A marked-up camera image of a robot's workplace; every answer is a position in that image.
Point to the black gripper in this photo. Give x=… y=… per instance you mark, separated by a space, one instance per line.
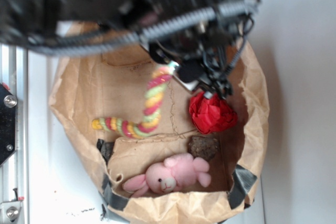
x=206 y=45

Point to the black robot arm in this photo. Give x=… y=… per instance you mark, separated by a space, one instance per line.
x=85 y=27

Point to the red crumpled paper ball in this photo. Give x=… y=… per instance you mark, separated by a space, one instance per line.
x=211 y=115

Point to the brown rock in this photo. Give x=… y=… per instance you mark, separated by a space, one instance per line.
x=203 y=147

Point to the brown paper bag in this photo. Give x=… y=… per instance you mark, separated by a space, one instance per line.
x=147 y=203

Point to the pink plush bunny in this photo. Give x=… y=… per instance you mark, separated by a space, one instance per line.
x=173 y=174

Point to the aluminium extrusion frame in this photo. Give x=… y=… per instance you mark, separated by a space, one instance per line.
x=14 y=171

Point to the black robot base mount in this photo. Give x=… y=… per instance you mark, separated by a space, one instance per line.
x=7 y=124

